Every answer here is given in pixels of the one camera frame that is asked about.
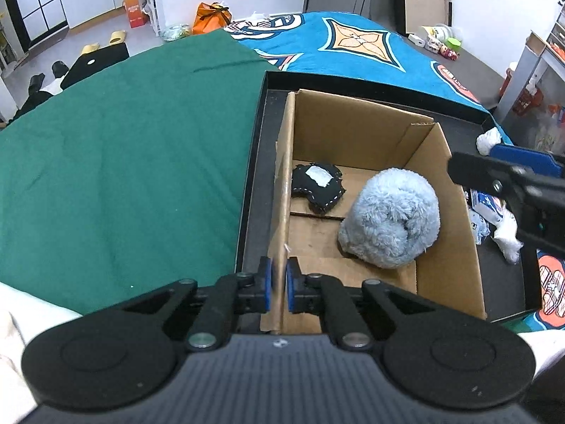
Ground white soft bundle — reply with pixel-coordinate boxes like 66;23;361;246
476;127;502;156

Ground blue tissue pack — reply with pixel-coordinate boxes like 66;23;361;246
467;189;505;245

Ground clear bag of white stuffing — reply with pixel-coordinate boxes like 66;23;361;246
493;210;523;264

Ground fluffy grey-blue plush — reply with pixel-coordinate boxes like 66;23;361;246
338;169;440;269

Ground brown cardboard box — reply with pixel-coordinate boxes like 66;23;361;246
261;90;486;334

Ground black stitched felt pouch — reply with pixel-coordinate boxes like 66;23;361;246
291;163;346;214

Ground red basket under desk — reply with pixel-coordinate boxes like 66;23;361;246
512;85;544;116

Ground grey bench mat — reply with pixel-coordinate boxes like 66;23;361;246
390;32;503;110

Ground black shallow tray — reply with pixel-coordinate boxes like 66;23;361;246
234;71;541;323

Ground grey desk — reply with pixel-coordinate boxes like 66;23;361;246
493;32;564;124

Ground white bedding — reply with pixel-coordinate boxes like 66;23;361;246
0;283;81;423

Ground small items on bench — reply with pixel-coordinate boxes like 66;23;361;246
408;24;463;60

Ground blue patterned blanket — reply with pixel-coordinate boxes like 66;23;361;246
222;11;565;332

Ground green cloth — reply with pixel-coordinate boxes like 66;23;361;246
1;32;271;314

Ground black stool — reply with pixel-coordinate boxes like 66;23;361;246
60;42;129;90

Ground orange bag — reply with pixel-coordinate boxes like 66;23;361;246
191;2;232;35

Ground yellow slipper pair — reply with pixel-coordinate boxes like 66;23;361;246
80;29;129;57

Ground orange cardboard box on floor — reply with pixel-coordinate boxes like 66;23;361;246
124;0;149;29

